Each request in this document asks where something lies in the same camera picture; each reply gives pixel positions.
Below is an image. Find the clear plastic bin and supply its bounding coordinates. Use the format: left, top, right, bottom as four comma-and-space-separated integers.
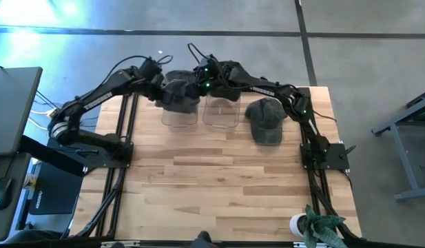
202, 81, 241, 130
160, 81, 200, 129

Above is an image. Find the black desk beam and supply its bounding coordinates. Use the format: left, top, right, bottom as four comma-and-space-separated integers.
18, 134, 86, 178

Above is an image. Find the black computer case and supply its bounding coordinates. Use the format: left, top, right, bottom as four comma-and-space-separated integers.
28, 161, 84, 216

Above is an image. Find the dark grey monitor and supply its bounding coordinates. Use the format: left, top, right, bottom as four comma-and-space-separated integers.
0, 66, 43, 156

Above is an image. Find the person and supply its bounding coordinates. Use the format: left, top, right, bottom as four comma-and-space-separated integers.
189, 231, 220, 248

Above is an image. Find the white plant pot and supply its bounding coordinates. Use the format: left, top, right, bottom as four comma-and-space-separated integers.
289, 212, 308, 239

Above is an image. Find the black desk surface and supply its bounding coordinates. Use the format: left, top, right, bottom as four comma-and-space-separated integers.
0, 153, 32, 242

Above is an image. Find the green potted plant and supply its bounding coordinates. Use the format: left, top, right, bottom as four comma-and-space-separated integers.
299, 204, 349, 248

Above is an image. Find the black computer mouse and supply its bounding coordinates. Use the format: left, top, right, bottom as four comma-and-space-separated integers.
0, 176, 13, 211

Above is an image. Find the black aluminium table frame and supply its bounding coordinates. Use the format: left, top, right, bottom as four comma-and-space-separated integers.
72, 85, 366, 248

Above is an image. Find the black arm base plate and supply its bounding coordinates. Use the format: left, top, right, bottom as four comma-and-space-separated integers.
300, 143, 351, 170
46, 136, 134, 169

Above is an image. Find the black cable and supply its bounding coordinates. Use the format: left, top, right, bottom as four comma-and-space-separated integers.
34, 90, 67, 111

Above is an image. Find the grey metal table frame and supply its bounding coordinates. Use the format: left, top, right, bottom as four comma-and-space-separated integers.
371, 87, 425, 203

